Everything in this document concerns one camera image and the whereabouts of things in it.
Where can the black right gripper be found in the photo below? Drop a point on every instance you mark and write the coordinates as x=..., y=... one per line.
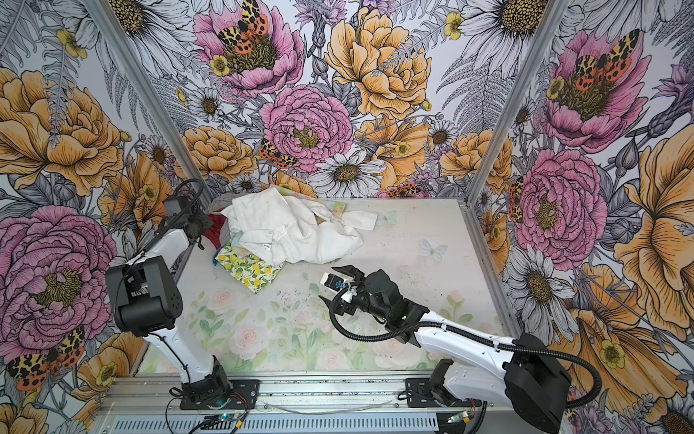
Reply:
x=345, y=307

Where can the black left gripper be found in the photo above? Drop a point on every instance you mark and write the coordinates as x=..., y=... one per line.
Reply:
x=205, y=221

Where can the dark red cloth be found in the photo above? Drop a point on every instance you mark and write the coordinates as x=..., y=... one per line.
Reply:
x=214, y=234

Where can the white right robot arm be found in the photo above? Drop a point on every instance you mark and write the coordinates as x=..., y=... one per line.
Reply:
x=518, y=372

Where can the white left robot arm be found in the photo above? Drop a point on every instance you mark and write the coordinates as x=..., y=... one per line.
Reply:
x=146, y=302

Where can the lemon print cloth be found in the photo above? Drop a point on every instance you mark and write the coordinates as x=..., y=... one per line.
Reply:
x=250, y=270

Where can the white button shirt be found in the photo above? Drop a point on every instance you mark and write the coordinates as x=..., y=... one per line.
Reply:
x=279, y=233

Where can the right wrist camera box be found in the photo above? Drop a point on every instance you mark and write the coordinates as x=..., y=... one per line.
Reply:
x=333, y=282

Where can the aluminium floor edge rail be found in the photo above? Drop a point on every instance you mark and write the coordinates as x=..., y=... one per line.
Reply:
x=491, y=277

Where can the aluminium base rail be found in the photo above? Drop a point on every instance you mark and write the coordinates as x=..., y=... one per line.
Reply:
x=340, y=402

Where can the aluminium corner post left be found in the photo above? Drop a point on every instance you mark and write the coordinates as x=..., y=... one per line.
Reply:
x=107, y=22

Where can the aluminium corner post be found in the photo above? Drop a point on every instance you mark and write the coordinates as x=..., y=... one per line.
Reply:
x=541, y=43
x=107, y=22

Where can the aluminium corner post right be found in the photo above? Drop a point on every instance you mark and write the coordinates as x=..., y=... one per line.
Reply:
x=541, y=43

